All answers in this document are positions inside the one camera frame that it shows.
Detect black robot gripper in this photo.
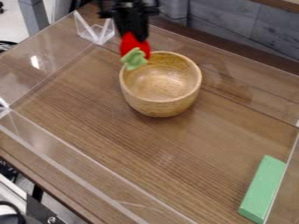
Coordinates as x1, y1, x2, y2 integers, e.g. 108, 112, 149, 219
96, 0, 160, 42

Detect red felt strawberry green leaves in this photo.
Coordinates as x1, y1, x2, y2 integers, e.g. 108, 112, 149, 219
118, 31, 150, 70

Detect black metal bracket with bolt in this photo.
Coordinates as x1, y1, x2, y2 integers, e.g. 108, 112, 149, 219
23, 195, 68, 224

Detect clear acrylic enclosure wall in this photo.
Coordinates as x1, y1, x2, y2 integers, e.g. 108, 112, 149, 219
0, 5, 299, 224

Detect green rectangular foam block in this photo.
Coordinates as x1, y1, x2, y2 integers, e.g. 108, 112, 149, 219
237, 155, 285, 224

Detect light wooden bowl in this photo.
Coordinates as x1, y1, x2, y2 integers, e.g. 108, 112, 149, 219
118, 51, 201, 118

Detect black cable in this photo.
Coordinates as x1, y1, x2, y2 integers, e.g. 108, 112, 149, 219
0, 200, 27, 224

